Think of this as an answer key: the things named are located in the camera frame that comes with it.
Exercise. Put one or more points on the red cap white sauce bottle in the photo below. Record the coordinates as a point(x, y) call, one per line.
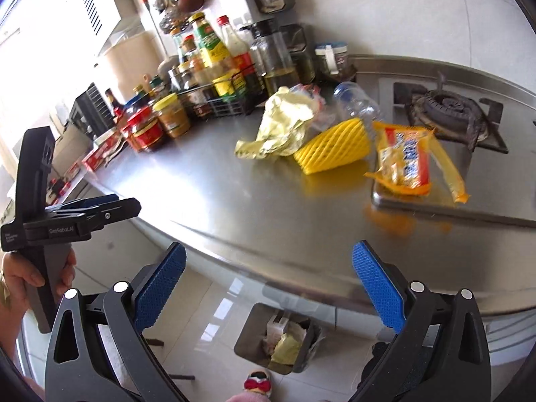
point(239, 50)

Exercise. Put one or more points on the yellow lid jar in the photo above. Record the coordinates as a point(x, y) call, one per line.
point(172, 115)

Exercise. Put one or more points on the crumpled white plastic packet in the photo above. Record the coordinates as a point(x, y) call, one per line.
point(312, 93)

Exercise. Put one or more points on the yellow paper bag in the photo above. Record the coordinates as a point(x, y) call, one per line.
point(285, 122)

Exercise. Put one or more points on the clear plastic bottle blue cap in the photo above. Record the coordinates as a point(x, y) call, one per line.
point(353, 102)

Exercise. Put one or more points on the person's left hand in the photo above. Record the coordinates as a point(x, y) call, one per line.
point(19, 272)

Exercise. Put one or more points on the blue lid spice container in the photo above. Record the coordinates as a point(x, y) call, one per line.
point(332, 62)

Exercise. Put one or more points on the green label sauce bottle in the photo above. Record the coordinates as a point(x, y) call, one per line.
point(213, 50)

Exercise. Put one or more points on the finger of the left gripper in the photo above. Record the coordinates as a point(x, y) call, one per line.
point(83, 203)
point(85, 221)

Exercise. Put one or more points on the white red medicine box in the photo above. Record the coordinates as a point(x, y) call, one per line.
point(105, 147)

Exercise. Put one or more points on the black wire condiment rack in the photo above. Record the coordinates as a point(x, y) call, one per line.
point(202, 101)

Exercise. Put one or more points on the black trash bin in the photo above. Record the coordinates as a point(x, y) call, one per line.
point(282, 341)

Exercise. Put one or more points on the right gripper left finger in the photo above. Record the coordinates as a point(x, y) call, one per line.
point(78, 367)

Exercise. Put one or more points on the glass oil dispenser jug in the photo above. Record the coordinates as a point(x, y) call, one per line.
point(271, 56)

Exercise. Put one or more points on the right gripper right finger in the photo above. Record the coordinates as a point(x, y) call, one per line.
point(439, 351)

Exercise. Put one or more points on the red lid chili jar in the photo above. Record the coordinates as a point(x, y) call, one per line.
point(146, 129)

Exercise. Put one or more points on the yellow foam fruit net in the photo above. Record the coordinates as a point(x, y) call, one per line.
point(345, 143)

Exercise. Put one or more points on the red white slipper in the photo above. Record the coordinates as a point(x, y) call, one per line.
point(260, 382)

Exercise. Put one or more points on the yellow sulfur soap wrapper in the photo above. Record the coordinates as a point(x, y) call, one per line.
point(403, 161)

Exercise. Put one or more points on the gas stove burner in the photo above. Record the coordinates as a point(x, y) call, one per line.
point(452, 117)

